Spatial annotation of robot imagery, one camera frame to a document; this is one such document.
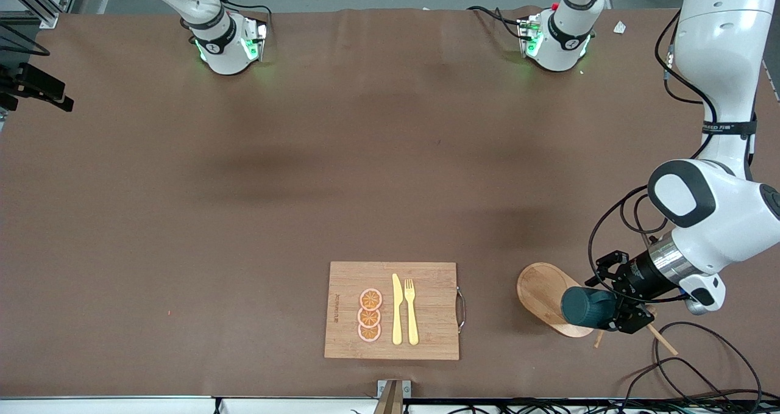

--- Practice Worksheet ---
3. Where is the yellow plastic fork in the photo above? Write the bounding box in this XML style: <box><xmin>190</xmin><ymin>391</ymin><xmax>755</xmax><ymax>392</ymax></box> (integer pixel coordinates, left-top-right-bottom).
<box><xmin>405</xmin><ymin>279</ymin><xmax>420</xmax><ymax>346</ymax></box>

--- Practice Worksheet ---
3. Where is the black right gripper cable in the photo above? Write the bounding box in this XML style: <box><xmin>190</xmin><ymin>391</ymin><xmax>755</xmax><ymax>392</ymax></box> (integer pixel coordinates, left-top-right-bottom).
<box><xmin>0</xmin><ymin>23</ymin><xmax>51</xmax><ymax>57</ymax></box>

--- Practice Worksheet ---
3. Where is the yellow plastic knife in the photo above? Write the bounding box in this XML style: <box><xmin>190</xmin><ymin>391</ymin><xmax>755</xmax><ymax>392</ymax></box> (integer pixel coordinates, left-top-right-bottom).
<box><xmin>392</xmin><ymin>273</ymin><xmax>403</xmax><ymax>346</ymax></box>

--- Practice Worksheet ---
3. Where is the aluminium frame post with bracket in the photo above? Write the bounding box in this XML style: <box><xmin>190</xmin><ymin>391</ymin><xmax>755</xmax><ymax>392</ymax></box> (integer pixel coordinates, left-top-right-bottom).
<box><xmin>374</xmin><ymin>379</ymin><xmax>412</xmax><ymax>414</ymax></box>

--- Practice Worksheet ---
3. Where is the bamboo cutting board metal handle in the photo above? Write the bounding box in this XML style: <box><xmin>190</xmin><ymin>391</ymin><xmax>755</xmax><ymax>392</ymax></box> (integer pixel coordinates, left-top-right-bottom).
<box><xmin>324</xmin><ymin>262</ymin><xmax>467</xmax><ymax>361</ymax></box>

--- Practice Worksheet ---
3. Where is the brown table cover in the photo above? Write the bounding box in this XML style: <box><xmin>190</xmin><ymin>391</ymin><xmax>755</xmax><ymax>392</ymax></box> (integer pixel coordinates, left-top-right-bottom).
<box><xmin>0</xmin><ymin>7</ymin><xmax>780</xmax><ymax>399</ymax></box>

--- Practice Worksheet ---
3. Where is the black looped cable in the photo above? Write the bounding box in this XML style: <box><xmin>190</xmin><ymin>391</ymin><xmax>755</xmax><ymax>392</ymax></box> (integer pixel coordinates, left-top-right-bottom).
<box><xmin>622</xmin><ymin>321</ymin><xmax>764</xmax><ymax>414</ymax></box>

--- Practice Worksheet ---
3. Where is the teal cup yellow inside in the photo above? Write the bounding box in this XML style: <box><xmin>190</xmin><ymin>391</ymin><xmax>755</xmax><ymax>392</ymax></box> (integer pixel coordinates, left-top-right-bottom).
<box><xmin>561</xmin><ymin>286</ymin><xmax>617</xmax><ymax>329</ymax></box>

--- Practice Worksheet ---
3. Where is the black left arm base cable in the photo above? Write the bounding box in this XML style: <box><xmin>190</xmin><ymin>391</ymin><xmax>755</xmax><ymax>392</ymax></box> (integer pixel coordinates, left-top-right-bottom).
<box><xmin>468</xmin><ymin>5</ymin><xmax>526</xmax><ymax>40</ymax></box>

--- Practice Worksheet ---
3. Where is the wooden mug tree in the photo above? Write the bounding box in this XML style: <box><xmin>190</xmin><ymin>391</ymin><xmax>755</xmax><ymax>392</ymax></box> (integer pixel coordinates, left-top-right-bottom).
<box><xmin>517</xmin><ymin>263</ymin><xmax>678</xmax><ymax>357</ymax></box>

